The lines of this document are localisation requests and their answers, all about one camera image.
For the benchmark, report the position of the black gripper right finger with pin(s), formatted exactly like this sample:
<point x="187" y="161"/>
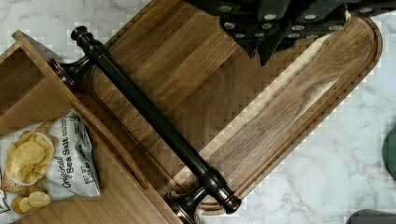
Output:
<point x="300" y="21"/>

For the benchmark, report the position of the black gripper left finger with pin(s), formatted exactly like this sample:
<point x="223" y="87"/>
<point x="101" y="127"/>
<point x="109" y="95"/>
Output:
<point x="262" y="38"/>

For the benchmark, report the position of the dark bronze drawer handle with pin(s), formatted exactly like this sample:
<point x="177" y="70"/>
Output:
<point x="211" y="181"/>

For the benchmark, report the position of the wooden drawer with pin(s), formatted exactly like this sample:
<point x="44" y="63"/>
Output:
<point x="32" y="93"/>

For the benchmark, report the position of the wooden cutting board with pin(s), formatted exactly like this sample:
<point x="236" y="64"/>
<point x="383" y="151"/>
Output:
<point x="243" y="117"/>

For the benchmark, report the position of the dark green round object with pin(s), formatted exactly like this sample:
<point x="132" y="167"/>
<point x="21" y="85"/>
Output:
<point x="389" y="153"/>

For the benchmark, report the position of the grey object at edge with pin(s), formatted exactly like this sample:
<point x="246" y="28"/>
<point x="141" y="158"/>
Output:
<point x="371" y="216"/>

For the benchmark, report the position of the sea salt chips bag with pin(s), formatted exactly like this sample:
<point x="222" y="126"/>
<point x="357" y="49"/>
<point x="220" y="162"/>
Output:
<point x="44" y="163"/>

